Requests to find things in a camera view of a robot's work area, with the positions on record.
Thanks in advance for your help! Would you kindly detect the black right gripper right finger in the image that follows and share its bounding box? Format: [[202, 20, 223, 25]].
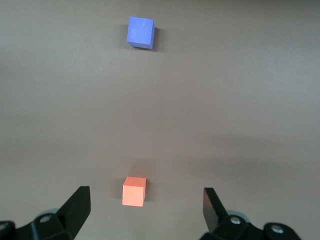
[[199, 187, 302, 240]]

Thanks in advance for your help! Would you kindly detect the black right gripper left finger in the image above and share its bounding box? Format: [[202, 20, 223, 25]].
[[0, 185, 91, 240]]

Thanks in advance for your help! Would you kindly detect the orange foam cube block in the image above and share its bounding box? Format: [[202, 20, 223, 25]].
[[121, 176, 147, 208]]

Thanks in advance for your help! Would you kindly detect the purple foam cube block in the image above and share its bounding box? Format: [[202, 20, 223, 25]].
[[126, 16, 156, 50]]

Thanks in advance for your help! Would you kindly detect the brown paper table cover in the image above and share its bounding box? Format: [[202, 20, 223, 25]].
[[0, 0, 320, 240]]

